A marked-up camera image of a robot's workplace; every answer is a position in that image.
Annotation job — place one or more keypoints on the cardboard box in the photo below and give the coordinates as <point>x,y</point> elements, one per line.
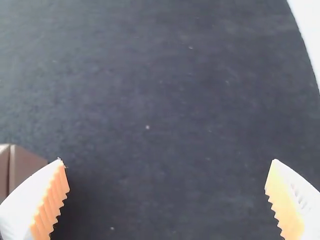
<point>22,167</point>

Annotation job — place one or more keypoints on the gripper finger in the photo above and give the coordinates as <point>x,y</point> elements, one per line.
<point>32,200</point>
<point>292,200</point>

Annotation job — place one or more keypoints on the black mat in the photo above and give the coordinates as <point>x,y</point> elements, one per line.
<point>160,100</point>

